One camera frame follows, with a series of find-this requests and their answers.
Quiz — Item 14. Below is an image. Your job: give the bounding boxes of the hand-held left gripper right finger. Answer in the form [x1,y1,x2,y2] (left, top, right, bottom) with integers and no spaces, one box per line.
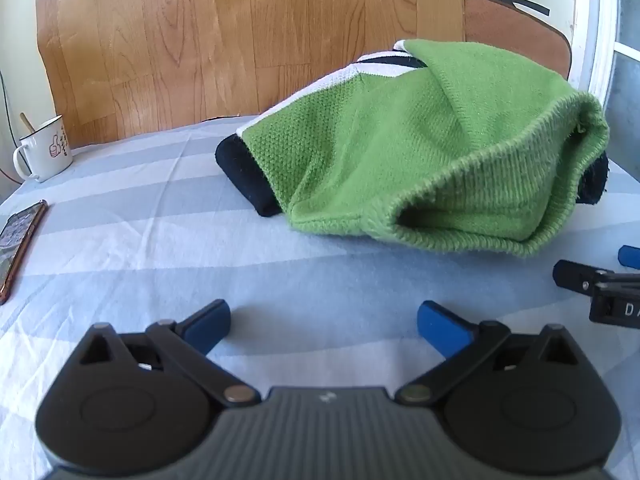
[395,300,576,407]

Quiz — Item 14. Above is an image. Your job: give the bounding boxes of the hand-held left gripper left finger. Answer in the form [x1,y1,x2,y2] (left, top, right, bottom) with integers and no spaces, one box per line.
[75,299,262,407]

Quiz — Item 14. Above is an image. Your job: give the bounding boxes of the green navy white knit sweater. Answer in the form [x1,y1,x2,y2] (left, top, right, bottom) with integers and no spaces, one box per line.
[215,39,611,259]

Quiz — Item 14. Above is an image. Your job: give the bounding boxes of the blue grey striped cloth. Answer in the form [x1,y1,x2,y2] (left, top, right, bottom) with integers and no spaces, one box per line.
[0,112,640,480]

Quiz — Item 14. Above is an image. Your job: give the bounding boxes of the smartphone with patterned case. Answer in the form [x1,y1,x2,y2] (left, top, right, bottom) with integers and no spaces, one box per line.
[0,199,49,307]

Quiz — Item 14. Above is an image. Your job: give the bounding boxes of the white enamel mug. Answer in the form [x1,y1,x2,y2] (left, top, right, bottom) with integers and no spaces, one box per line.
[12,114,74,184]

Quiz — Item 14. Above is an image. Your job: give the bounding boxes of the brown mat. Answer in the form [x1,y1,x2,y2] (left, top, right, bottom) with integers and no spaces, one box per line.
[464,0,572,81]

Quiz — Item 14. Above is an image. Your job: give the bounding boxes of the white window frame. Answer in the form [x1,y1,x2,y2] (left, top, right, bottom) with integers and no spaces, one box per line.
[569,0,640,111]

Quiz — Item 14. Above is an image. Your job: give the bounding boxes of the thin dark cable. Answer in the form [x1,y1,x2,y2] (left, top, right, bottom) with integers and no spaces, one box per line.
[0,67,21,187]

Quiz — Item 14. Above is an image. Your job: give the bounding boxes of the wood-grain wall panel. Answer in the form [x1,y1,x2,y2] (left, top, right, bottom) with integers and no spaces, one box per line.
[34,0,466,149]

